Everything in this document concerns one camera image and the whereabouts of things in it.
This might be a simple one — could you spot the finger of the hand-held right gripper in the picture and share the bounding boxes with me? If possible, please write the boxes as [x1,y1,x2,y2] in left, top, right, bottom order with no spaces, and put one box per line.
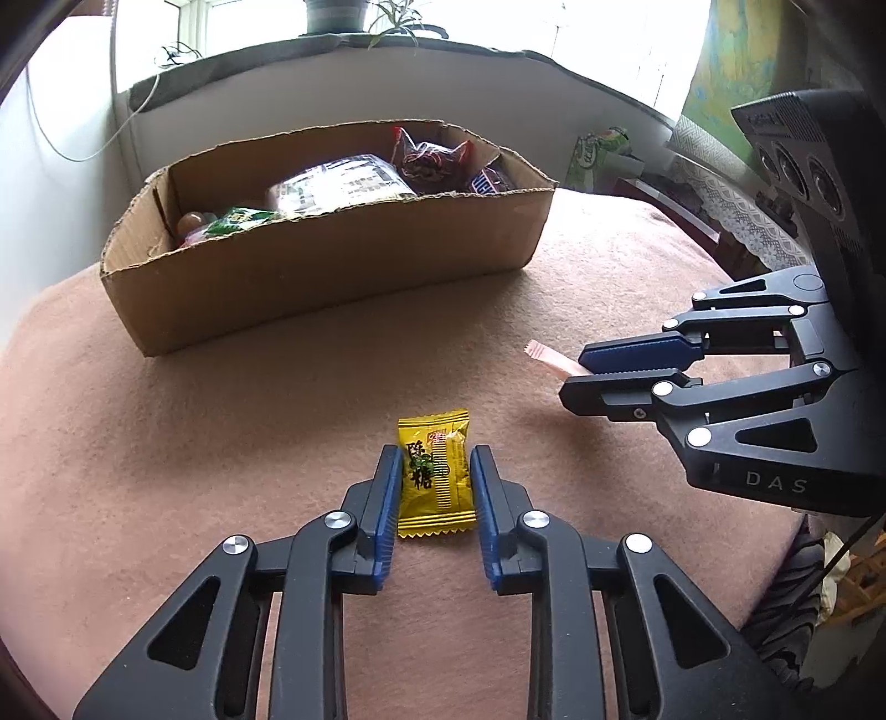
[557,360,842,452]
[578,266,835,371]

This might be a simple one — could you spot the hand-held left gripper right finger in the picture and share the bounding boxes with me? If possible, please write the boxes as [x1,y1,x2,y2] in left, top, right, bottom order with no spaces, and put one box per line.
[469,445,807,720]

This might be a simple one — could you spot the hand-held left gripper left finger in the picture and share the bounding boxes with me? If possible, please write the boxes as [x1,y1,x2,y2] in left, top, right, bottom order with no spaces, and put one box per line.
[73,444,406,720]

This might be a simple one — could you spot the yellow candy packet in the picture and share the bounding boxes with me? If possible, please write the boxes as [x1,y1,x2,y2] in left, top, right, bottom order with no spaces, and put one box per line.
[396,410,475,542]

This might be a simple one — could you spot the pink wrapper strip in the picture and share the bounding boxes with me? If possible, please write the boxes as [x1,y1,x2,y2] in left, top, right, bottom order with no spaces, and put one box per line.
[524,341,589,380]

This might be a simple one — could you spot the brown chocolate bar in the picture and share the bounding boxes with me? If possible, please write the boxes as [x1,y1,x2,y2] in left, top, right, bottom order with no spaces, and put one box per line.
[469,156,517,196]

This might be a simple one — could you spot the cardboard box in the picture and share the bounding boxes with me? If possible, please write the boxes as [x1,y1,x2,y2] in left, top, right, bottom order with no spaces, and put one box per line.
[100,119,558,357]

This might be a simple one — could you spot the red-ended dried date packet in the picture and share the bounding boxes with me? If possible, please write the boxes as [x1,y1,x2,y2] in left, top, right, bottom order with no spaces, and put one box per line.
[389,126,478,196]

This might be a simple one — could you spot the white lace cloth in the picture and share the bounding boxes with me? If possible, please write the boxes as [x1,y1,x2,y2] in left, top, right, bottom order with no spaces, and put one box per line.
[668,114,821,271]

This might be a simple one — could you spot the dark wooden table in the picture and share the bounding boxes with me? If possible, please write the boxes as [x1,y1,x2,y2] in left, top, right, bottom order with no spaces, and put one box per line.
[616,176,769,281]

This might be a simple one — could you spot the green printed bag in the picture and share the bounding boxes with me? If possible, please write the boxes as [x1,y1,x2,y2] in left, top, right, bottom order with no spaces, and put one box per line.
[568,126,634,191]

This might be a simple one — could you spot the white-framed window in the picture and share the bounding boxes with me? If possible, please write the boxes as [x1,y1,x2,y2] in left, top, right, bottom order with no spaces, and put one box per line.
[104,0,714,112]

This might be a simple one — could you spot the green snack packet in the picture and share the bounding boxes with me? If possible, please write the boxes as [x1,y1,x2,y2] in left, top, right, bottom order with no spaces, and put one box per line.
[186,206,285,246]

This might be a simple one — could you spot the small spider plant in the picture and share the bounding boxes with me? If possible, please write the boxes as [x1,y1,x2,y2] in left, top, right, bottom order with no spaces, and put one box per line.
[367,0,444,49]

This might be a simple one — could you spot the wall map poster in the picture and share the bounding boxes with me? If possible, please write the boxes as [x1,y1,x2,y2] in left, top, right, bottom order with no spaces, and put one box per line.
[682,0,804,150]

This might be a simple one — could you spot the white cable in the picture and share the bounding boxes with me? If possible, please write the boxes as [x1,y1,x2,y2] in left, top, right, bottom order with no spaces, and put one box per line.
[24,65,163,163]

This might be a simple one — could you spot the black cables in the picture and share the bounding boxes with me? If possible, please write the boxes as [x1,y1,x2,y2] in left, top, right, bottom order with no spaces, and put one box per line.
[158,42,209,70]

